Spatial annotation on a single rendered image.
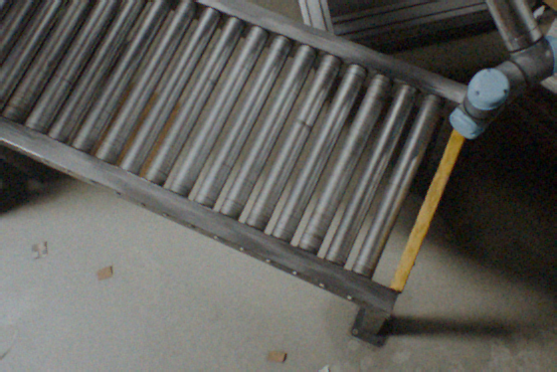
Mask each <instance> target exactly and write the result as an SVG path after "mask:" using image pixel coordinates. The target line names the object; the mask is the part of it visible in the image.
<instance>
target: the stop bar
mask: <svg viewBox="0 0 557 372"><path fill-rule="evenodd" d="M464 142H465V140H464V136H462V135H461V134H459V133H458V132H457V131H456V130H455V129H454V130H453V133H452V135H451V138H450V140H449V142H448V145H447V147H446V150H445V152H444V154H443V156H442V158H441V161H440V166H439V168H438V171H437V173H436V175H435V178H434V180H433V183H432V185H431V187H430V190H429V192H428V195H427V197H426V200H425V202H424V204H423V207H422V209H421V212H420V214H419V217H418V219H417V221H416V223H415V225H414V228H413V230H412V233H411V235H410V237H409V240H408V242H407V245H406V247H405V250H404V252H403V254H402V257H401V259H400V262H399V263H398V265H397V268H396V270H395V273H394V275H393V278H392V280H391V282H390V285H389V287H388V289H389V290H391V291H393V292H395V293H397V294H402V292H403V289H404V287H405V284H406V282H407V280H408V277H409V275H410V272H411V270H412V267H414V266H415V264H416V263H415V260H416V257H417V255H418V252H419V250H420V248H421V245H422V243H423V241H424V239H425V236H426V234H427V231H428V229H429V226H430V225H431V223H432V220H433V218H434V215H435V213H436V210H437V208H438V205H439V203H440V200H441V198H442V195H443V191H444V188H445V186H446V183H447V181H448V178H449V176H450V173H451V171H452V168H453V166H454V163H455V161H456V159H457V156H458V154H459V152H460V150H461V147H462V145H463V144H464Z"/></svg>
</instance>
